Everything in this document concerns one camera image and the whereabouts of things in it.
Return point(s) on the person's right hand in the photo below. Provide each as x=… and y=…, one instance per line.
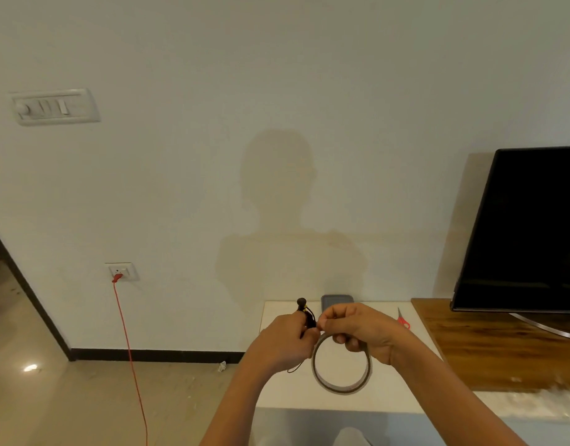
x=368, y=332

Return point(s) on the silver television stand leg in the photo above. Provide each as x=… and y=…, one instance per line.
x=545, y=327

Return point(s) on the red scissors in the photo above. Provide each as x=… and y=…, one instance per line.
x=404, y=322

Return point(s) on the white scrap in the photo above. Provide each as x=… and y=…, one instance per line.
x=222, y=366

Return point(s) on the person's left forearm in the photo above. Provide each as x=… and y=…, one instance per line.
x=233, y=408

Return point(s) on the clear tape roll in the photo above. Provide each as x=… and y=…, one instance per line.
x=340, y=390

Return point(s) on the person's left hand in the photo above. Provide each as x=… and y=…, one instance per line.
x=280, y=346

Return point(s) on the black television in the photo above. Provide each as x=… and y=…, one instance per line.
x=526, y=227

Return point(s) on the person's grey trouser leg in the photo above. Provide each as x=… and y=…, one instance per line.
x=352, y=438

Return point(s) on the wooden board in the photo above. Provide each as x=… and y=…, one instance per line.
x=498, y=353

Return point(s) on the grey lidded container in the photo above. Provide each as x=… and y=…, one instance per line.
x=338, y=300

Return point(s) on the white wall switch panel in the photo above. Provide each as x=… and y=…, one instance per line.
x=52, y=106

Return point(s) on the person's right forearm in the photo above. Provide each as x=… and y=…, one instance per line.
x=457, y=399

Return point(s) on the white wall socket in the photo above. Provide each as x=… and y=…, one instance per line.
x=129, y=270

